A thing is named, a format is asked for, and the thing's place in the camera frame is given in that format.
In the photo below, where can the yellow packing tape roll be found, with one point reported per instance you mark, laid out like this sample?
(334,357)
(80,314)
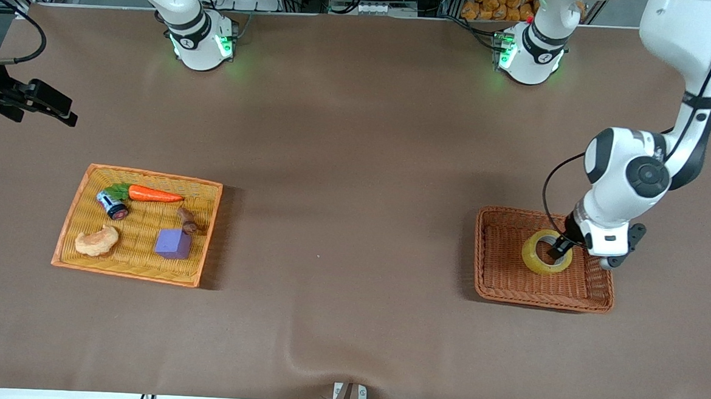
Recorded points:
(535,261)

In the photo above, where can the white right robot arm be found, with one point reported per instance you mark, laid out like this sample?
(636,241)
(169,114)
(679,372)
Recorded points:
(193,39)

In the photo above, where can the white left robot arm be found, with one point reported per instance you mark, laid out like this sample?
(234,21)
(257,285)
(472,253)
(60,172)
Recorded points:
(631,171)

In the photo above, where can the brown wicker basket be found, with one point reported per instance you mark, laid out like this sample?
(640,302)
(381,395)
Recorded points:
(509,280)

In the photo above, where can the orange toy carrot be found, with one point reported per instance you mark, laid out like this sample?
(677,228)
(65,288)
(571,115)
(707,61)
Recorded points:
(155,195)

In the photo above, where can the tan toy bread piece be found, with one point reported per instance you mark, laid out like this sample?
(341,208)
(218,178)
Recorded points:
(94,242)

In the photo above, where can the brown toy mushroom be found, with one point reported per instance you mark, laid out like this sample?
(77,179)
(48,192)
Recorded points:
(187,220)

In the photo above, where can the yellow woven tray orange rim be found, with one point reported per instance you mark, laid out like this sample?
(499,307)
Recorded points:
(139,261)

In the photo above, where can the purple foam block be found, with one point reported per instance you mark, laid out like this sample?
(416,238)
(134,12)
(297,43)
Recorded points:
(173,243)

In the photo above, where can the brown table cover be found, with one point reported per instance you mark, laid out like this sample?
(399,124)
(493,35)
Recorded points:
(357,163)

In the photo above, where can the pile of orange toy breads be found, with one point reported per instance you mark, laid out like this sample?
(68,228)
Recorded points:
(499,6)

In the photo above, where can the small white power strip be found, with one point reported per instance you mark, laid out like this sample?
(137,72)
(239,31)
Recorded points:
(373,8)

